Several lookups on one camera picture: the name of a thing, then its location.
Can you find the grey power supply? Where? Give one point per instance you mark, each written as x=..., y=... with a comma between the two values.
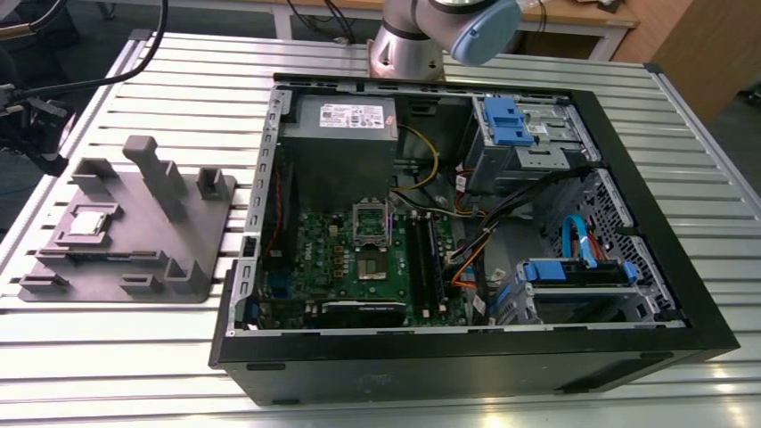
x=339, y=165

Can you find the green motherboard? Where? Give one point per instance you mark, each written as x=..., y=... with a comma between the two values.
x=321, y=276

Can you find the grey metal disk bay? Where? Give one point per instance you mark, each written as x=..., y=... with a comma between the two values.
x=570, y=303

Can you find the blue board connector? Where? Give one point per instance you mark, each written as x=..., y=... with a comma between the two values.
x=279, y=285

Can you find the CPU socket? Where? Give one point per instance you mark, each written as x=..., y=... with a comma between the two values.
x=375, y=266

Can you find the blue plastic drive latch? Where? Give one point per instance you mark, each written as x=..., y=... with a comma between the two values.
x=505, y=125

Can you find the black PC case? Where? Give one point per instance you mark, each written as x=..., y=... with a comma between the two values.
x=416, y=370

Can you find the silver CPU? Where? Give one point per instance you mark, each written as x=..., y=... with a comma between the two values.
x=89, y=223

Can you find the grey metal drive cage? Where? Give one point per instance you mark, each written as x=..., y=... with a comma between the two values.
x=534, y=165

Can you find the brown wooden cabinet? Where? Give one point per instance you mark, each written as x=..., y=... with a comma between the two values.
x=701, y=44

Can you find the black graphics card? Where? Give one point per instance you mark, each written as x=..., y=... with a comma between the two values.
x=363, y=312

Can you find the hard disk in blue carrier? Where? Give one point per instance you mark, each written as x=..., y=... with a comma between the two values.
x=544, y=271

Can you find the black RAM slot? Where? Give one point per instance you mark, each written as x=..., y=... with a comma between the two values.
x=435, y=267
x=427, y=267
x=420, y=267

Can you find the wooden desk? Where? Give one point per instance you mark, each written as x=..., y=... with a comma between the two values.
x=594, y=18

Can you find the grey parts rack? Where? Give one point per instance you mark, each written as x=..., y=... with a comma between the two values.
x=136, y=249

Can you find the green RAM stick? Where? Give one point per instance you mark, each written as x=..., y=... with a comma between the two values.
x=97, y=257

